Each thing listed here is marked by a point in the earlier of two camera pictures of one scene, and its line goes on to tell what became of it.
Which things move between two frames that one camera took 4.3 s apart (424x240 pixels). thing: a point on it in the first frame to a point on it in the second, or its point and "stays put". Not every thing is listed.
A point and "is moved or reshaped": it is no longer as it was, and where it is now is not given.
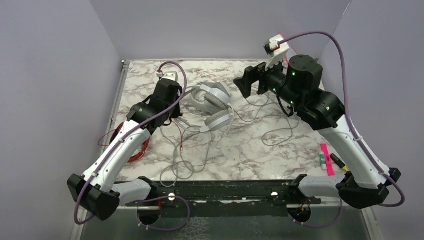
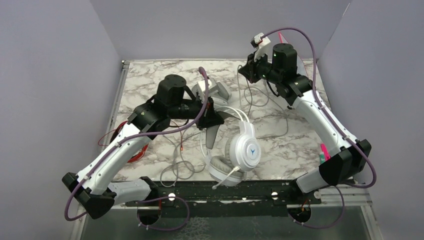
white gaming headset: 214,98 is moved or reshaped
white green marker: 322,161 stays put
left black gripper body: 174,112 to 201,122
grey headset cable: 257,116 to 239,91
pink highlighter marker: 329,168 stays put
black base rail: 224,198 stays put
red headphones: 146,147 stays put
